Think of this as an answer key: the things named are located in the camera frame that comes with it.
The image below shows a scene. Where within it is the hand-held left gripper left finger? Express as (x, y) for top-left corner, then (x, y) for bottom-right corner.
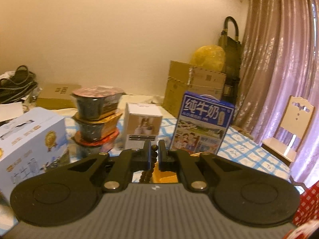
(67, 139), (152, 193)

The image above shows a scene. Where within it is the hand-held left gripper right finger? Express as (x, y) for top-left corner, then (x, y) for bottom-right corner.
(158, 139), (240, 193)

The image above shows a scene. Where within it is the brown bead bracelet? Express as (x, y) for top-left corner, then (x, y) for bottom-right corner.
(140, 144), (159, 183)

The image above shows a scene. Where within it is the yellow ribbed plastic tray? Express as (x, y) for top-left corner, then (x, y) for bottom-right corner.
(151, 152), (207, 183)

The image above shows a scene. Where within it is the small white product box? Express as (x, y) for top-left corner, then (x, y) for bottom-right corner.
(124, 102), (163, 151)

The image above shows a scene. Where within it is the dark blue milk carton box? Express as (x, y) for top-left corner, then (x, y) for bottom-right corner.
(169, 91), (235, 156)

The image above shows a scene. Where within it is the orange label instant rice bowl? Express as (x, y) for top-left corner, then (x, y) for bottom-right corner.
(73, 112), (123, 142)

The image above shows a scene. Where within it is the red label instant rice bowl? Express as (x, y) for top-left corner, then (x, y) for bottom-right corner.
(72, 129), (120, 158)

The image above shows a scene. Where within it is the black instant rice bowl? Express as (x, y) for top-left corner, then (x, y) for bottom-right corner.
(71, 86), (125, 121)

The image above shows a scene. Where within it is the large cardboard box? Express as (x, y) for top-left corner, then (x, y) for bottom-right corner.
(163, 60), (227, 119)

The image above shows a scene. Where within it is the blue checkered tablecloth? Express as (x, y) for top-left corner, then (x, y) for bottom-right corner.
(65, 116), (292, 187)

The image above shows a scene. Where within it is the flat cardboard box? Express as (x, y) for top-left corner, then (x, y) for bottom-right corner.
(36, 83), (83, 110)

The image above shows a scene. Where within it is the yellow plastic bag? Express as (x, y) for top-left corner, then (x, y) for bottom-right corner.
(191, 45), (226, 72)

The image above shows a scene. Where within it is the light blue milk carton box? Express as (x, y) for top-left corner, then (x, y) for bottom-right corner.
(0, 107), (69, 205)

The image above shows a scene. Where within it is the cream wooden chair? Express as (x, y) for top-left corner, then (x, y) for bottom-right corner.
(260, 95), (316, 165)

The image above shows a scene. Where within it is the white paper sheet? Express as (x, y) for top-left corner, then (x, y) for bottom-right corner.
(0, 102), (24, 125)

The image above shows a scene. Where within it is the pink patterned curtain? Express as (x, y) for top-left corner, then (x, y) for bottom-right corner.
(234, 0), (319, 187)

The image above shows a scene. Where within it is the red checkered cloth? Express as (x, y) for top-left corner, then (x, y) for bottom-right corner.
(290, 179), (319, 239)

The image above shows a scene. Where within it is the black cable bundle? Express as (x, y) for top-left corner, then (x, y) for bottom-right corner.
(0, 65), (39, 104)

